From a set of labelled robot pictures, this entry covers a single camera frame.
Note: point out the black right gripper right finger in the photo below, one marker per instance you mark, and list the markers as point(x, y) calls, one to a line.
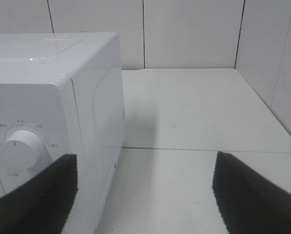
point(248, 202)

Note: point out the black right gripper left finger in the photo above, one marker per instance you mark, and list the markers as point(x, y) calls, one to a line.
point(42, 204)

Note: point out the white microwave oven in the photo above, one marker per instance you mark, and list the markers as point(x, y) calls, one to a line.
point(67, 89)

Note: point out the upper white round knob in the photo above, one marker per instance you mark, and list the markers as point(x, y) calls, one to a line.
point(22, 149)

